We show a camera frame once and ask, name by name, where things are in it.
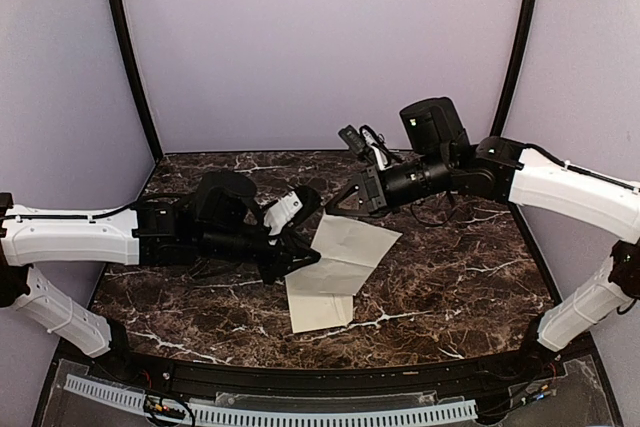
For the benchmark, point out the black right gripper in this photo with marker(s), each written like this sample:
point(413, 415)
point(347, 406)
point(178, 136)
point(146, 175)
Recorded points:
point(371, 192)

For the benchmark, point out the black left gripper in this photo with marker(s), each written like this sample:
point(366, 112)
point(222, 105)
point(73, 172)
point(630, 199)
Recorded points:
point(294, 246)

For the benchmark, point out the white spare paper sheet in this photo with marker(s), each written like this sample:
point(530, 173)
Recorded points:
point(350, 251)

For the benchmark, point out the beige paper envelope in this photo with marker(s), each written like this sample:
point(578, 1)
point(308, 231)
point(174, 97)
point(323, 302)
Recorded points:
point(316, 311)

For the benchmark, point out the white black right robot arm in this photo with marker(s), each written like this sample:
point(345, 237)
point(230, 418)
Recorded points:
point(510, 172)

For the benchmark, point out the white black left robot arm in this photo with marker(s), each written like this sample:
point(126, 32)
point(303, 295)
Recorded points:
point(220, 220)

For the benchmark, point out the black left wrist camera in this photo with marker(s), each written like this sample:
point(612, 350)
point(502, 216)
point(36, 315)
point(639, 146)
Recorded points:
point(290, 210)

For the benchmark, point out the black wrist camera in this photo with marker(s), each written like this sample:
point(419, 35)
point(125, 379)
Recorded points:
point(367, 146)
point(290, 210)

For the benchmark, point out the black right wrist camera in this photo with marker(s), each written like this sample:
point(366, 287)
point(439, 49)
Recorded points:
point(367, 146)

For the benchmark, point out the white slotted cable duct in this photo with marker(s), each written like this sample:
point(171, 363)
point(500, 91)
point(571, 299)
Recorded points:
point(203, 413)

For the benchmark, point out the black front table rail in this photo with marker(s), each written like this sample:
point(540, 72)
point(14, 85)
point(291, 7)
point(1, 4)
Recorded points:
point(488, 378)

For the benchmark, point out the black right frame post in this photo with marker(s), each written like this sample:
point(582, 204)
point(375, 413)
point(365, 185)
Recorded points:
point(513, 70)

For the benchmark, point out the black frame post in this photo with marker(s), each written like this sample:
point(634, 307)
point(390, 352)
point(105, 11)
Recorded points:
point(513, 70)
point(125, 44)

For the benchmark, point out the black left frame post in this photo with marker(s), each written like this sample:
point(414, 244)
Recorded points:
point(125, 44)

